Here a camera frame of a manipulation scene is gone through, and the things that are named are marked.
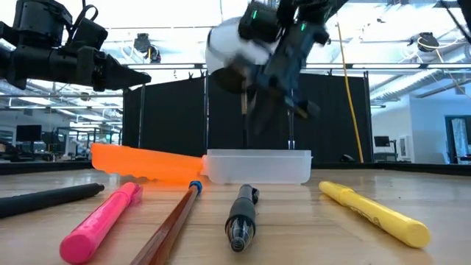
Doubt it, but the black marker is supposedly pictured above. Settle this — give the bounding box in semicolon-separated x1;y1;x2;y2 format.
0;183;105;219

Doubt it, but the black partition curtain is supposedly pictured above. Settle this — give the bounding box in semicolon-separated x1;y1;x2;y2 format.
122;71;373;164

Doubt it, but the black aluminium table frame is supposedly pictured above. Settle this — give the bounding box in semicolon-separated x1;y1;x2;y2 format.
0;160;471;177

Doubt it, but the pink highlighter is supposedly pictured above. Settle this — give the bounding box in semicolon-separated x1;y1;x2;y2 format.
60;181;144;264

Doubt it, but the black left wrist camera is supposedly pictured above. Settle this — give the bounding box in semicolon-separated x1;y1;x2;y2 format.
69;16;110;51

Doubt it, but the orange box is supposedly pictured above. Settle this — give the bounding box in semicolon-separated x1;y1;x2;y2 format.
91;142;205;183

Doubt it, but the black camera cable loop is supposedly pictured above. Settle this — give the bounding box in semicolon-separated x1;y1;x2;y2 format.
67;3;99;38

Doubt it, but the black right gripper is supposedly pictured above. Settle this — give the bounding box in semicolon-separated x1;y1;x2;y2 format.
249;35;325;135

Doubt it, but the black retractable pen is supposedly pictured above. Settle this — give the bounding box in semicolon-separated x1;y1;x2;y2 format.
224;183;261;253

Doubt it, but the black hanging device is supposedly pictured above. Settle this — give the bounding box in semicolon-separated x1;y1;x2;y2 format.
132;32;162;63
408;32;441;53

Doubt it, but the yellow hanging cable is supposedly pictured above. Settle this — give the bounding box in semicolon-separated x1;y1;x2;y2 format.
335;13;365;163

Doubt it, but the dark framed door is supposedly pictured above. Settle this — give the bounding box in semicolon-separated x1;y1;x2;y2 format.
444;115;471;166

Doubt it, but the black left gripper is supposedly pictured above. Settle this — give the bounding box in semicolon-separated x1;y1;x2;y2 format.
75;46;152;93

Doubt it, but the yellow highlighter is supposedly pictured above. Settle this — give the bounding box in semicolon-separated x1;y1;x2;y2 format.
318;180;431;249

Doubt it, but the brown pencil blue eraser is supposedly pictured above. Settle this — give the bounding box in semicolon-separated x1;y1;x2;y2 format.
129;180;203;265

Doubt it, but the white globe table lamp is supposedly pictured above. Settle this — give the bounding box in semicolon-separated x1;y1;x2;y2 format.
204;16;280;150

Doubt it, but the clear plastic supply box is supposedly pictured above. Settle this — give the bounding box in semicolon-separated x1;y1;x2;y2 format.
202;148;314;186

